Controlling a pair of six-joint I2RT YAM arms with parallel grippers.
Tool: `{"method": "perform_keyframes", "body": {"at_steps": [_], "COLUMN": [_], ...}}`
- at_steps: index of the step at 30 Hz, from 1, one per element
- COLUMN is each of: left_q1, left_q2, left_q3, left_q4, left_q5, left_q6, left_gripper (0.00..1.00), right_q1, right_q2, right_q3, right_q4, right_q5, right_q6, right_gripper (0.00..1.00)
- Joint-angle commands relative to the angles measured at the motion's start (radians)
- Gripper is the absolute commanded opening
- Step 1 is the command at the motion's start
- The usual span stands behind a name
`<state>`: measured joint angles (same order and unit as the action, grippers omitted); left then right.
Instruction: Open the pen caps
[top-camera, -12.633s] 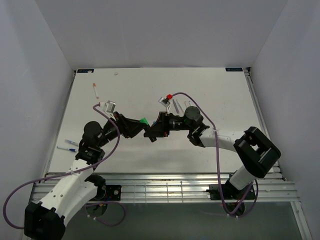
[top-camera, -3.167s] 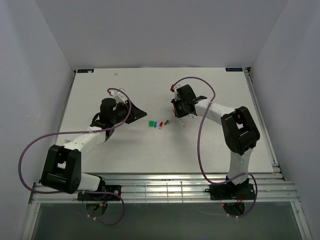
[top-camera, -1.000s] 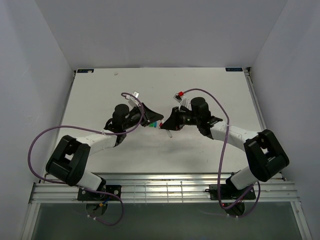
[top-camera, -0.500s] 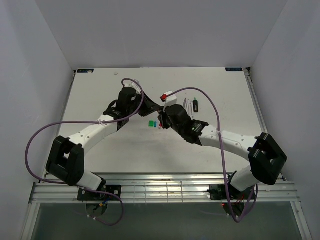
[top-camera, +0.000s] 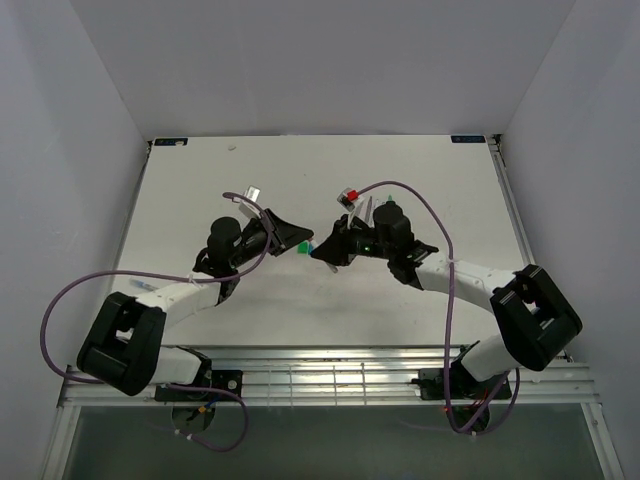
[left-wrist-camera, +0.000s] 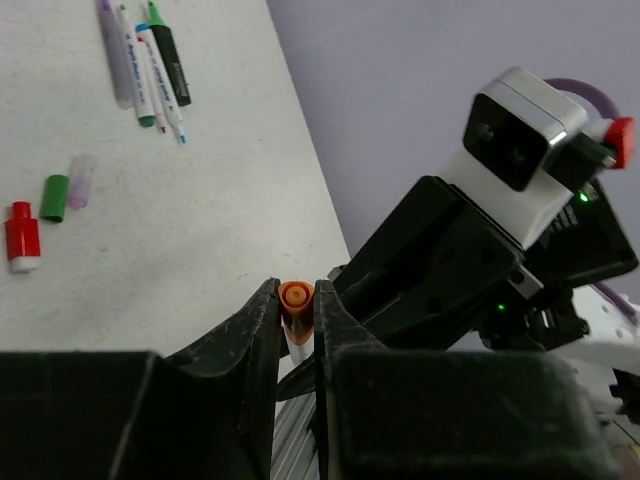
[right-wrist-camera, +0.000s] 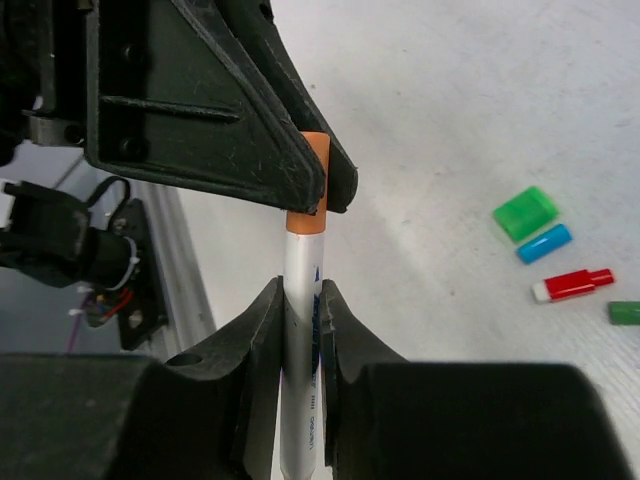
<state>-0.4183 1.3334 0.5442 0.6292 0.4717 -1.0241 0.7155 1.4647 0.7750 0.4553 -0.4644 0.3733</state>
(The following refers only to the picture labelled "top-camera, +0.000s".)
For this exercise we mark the purple highlighter pen body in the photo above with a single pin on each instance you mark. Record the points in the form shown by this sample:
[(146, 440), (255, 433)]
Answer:
[(369, 209)]

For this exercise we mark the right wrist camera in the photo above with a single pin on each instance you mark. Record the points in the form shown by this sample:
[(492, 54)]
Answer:
[(355, 205)]

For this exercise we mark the aluminium rail frame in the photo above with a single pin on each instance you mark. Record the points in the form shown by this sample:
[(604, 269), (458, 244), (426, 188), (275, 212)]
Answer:
[(340, 376)]

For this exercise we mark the green highlighter cap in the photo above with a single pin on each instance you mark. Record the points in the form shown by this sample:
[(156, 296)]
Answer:
[(303, 248)]

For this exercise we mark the blue label sticker left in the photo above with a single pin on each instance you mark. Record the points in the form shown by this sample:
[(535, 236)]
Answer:
[(170, 142)]

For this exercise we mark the orange capped white marker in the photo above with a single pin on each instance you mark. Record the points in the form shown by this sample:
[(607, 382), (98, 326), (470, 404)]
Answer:
[(331, 267)]

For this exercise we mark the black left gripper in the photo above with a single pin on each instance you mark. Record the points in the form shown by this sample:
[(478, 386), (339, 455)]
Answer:
[(292, 232)]

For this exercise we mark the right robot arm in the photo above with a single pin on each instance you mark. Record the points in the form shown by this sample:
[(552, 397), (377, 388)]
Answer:
[(535, 320)]

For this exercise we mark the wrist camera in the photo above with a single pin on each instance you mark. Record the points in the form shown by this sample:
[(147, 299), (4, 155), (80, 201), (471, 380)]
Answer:
[(248, 202), (355, 205)]

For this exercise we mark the blue label sticker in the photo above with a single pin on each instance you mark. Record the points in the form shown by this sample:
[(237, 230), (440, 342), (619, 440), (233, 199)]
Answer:
[(468, 139), (170, 142)]

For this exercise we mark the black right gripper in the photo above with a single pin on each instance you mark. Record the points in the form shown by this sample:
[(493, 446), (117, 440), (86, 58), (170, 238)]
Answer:
[(337, 249)]

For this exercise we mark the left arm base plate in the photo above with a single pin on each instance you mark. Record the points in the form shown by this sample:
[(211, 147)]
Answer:
[(227, 380)]

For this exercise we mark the blue label sticker right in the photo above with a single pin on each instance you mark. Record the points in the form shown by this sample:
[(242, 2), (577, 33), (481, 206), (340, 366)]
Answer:
[(468, 139)]

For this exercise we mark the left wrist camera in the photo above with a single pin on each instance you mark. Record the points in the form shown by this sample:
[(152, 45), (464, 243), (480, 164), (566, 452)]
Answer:
[(248, 202)]

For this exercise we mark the blue ballpoint pen upper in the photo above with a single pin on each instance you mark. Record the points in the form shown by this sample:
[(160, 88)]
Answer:
[(143, 285)]

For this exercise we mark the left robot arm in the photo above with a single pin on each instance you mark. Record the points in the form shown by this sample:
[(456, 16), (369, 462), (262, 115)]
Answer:
[(124, 345)]

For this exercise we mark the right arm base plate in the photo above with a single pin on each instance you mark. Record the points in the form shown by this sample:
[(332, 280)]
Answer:
[(430, 382)]

